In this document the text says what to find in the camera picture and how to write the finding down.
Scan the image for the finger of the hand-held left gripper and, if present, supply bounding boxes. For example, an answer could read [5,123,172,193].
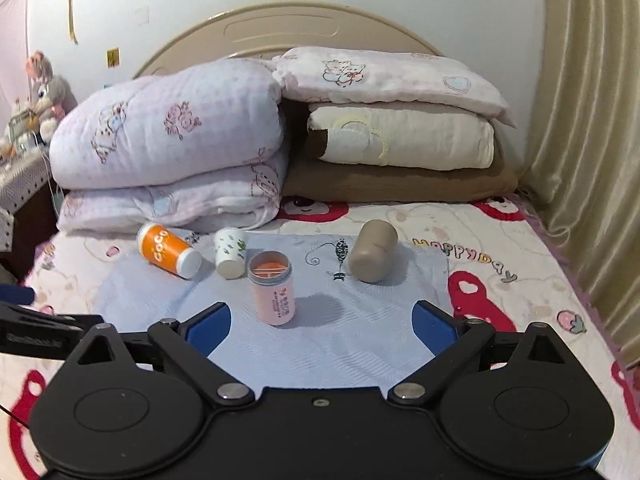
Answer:
[0,284,37,307]
[0,304,104,362]

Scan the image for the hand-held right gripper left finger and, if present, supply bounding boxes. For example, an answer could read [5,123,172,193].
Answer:
[65,302,257,408]

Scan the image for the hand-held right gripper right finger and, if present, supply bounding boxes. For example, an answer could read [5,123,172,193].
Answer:
[387,300,576,406]

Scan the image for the pink cup with orange inside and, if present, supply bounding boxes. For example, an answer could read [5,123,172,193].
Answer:
[247,251,297,327]

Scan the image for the small white green-print cup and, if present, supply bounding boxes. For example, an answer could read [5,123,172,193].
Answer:
[214,227,248,281]

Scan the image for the orange paper cup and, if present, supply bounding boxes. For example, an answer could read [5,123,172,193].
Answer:
[136,221,203,281]

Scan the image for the beige cup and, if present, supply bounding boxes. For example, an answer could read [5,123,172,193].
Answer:
[347,219,397,283]

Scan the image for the light blue cloth mat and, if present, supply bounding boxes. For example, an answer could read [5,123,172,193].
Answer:
[95,232,451,391]

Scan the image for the patterned nightstand cloth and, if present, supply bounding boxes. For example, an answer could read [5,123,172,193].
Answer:
[0,152,53,211]

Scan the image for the brown pillow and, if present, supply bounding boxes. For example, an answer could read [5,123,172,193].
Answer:
[282,127,520,204]

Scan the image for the small box on nightstand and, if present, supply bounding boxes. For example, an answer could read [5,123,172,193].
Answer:
[7,110,38,153]

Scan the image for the cream embroidered pillow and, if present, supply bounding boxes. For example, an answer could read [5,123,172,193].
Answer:
[306,105,496,170]

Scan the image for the grey plush rabbit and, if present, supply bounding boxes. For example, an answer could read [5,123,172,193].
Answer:
[30,75,71,143]

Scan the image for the folded white pink-print quilt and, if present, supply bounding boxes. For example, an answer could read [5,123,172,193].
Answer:
[50,57,291,233]

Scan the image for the beige curtain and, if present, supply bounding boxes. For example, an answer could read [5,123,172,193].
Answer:
[520,0,640,356]

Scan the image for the pink-haired plush doll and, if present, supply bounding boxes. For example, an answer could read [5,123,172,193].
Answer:
[26,51,55,81]

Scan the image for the pink sheer net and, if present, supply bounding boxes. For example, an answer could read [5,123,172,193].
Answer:
[0,0,31,126]

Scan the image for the pink checked cartoon pillow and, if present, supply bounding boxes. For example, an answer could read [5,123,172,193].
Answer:
[272,47,516,128]

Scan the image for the yellow tape strip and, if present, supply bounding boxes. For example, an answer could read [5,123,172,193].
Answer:
[65,0,80,45]

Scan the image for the beige bed headboard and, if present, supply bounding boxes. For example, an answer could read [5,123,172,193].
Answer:
[132,2,446,81]

